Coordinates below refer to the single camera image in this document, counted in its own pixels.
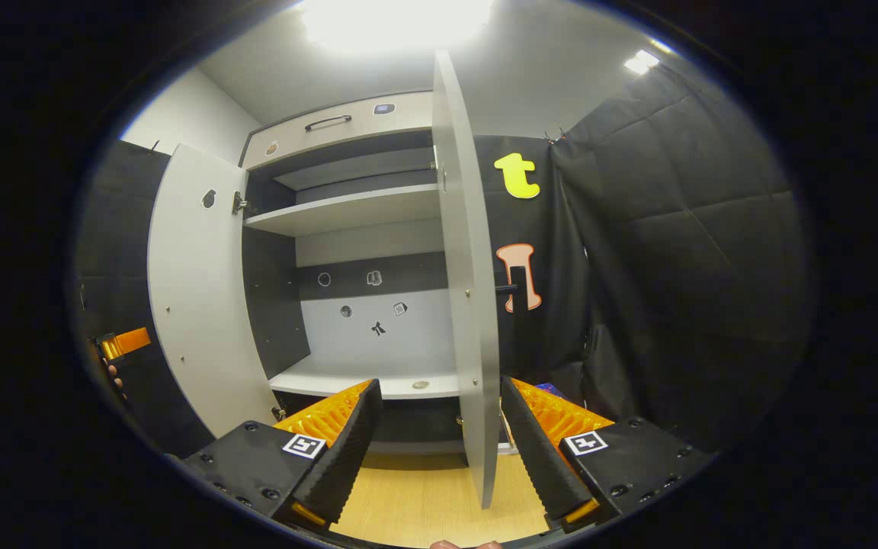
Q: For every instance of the blue book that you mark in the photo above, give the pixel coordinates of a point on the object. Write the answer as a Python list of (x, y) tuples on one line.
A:
[(549, 390)]

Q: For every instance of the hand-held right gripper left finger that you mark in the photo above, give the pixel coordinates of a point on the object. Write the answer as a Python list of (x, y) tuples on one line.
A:
[(344, 450)]

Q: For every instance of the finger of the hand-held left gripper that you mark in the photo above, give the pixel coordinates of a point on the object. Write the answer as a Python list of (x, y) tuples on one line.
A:
[(128, 341)]

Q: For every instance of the grey cabinet drawer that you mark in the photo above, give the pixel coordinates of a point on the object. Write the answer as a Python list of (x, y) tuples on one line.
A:
[(363, 126)]

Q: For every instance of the long ceiling light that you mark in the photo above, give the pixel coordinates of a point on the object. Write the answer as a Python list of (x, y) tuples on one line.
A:
[(397, 19)]

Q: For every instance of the grey double-door shoe cabinet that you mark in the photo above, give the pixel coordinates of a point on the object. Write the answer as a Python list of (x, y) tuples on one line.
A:
[(363, 343)]

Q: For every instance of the grey cabinet door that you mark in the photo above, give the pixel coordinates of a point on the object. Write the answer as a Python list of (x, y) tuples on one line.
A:
[(203, 320), (469, 290)]

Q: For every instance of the black backdrop cloth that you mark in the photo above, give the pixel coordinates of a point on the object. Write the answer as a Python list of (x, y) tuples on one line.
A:
[(675, 267)]

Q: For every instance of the small ceiling light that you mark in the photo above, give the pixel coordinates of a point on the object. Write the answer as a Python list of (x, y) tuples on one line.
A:
[(641, 61)]

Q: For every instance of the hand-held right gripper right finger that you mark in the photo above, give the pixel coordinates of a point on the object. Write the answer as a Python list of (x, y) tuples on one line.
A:
[(542, 457)]

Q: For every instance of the white cabinet shelf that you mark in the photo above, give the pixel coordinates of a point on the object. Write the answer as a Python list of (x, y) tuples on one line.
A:
[(363, 379), (347, 210)]

